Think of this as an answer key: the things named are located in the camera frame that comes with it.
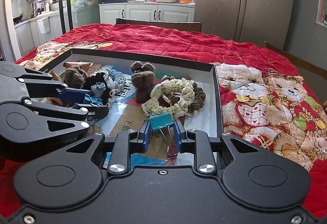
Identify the black white-trim scrunchie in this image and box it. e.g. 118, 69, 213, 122
83, 71, 115, 105

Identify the teal binder clip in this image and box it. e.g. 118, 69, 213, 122
149, 113, 178, 157

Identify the brown fuzzy hair claw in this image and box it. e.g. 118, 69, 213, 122
64, 66, 87, 89

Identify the blue white knitted scrunchie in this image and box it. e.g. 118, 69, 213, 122
100, 66, 126, 96

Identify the tan triangular paper packet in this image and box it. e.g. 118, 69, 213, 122
49, 62, 101, 82

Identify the olive brown knitted scrunchie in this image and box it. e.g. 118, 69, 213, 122
161, 78, 206, 117

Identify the cream knitted scrunchie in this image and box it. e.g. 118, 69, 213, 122
141, 78, 196, 120

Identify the dark blue binder clip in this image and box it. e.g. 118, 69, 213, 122
83, 94, 103, 107

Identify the black shallow box tray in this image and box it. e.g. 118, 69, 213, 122
39, 48, 225, 167

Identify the brown fuzzy clip in box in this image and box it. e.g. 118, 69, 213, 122
130, 61, 155, 103

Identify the red quilted bedspread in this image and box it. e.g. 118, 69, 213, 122
0, 22, 327, 219

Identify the white kitchen cabinet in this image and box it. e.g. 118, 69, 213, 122
99, 2, 195, 24

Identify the wooden chair back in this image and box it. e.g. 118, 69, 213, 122
115, 18, 202, 32

